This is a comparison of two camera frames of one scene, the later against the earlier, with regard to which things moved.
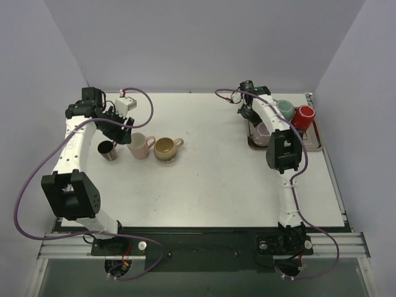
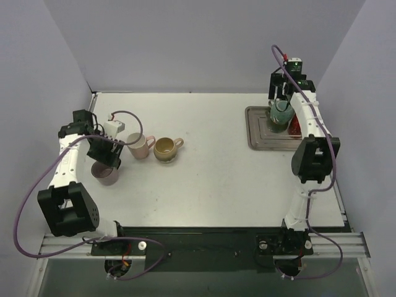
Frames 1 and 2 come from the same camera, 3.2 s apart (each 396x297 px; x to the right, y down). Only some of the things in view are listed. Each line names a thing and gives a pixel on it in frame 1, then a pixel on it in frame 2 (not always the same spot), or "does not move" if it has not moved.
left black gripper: [117, 129] -> [105, 153]
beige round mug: [164, 148] does not move
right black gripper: [246, 112] -> [276, 91]
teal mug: [286, 108] does not move
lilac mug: [261, 134] -> [105, 174]
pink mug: [140, 145] does not move
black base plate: [202, 249] does not move
